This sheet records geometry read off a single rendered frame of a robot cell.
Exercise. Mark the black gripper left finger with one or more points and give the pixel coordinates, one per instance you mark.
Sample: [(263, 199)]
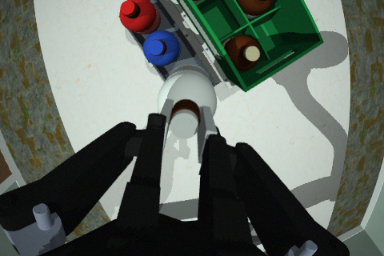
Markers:
[(38, 216)]

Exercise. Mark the blue bottle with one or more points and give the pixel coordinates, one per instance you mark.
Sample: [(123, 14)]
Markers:
[(161, 48)]

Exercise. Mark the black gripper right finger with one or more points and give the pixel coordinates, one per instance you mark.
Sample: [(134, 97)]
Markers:
[(280, 221)]

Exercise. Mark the red bottle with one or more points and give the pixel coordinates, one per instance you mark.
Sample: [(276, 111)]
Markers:
[(139, 16)]

